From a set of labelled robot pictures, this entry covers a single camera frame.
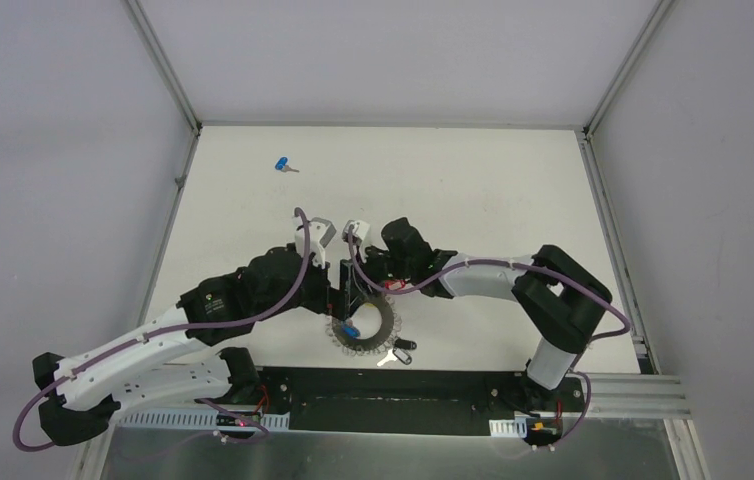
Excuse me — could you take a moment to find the metal disc with keyrings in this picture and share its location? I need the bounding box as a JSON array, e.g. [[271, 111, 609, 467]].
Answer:
[[325, 296, 402, 356]]

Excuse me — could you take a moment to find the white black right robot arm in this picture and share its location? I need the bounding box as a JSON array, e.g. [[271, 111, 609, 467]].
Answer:
[[342, 217, 612, 410]]

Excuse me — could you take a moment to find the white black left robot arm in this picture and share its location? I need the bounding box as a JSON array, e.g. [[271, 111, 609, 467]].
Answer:
[[32, 244, 372, 446]]

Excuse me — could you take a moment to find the red key tag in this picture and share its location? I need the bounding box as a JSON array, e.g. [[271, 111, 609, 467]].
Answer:
[[383, 279, 406, 291]]

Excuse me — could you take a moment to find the blue key tag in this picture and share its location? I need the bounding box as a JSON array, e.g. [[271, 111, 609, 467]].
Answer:
[[341, 324, 361, 338]]

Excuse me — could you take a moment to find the dark blue tag key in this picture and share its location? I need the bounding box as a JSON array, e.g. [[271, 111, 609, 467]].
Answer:
[[392, 338, 417, 365]]

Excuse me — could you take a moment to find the silver key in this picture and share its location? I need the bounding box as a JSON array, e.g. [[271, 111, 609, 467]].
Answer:
[[377, 351, 398, 367]]

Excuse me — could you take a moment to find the blue capped key far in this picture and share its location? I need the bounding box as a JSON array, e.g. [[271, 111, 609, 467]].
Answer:
[[275, 157, 299, 173]]

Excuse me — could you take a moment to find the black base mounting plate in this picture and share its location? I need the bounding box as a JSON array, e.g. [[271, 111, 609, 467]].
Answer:
[[194, 366, 587, 439]]

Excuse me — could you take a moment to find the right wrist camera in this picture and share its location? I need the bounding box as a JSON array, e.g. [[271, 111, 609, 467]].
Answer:
[[342, 219, 371, 248]]

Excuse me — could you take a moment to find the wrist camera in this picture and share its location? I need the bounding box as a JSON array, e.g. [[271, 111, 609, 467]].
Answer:
[[342, 219, 371, 248], [293, 216, 337, 270]]

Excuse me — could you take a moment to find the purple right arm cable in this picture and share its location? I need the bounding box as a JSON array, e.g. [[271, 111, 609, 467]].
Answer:
[[346, 228, 633, 452]]

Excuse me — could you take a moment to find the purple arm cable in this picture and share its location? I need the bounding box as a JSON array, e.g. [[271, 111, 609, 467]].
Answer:
[[12, 207, 313, 453], [346, 228, 633, 452]]

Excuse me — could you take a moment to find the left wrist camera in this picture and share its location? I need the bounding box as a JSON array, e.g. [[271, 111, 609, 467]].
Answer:
[[293, 216, 337, 270]]

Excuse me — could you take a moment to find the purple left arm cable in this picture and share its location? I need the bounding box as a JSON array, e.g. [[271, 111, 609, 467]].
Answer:
[[12, 207, 313, 453]]

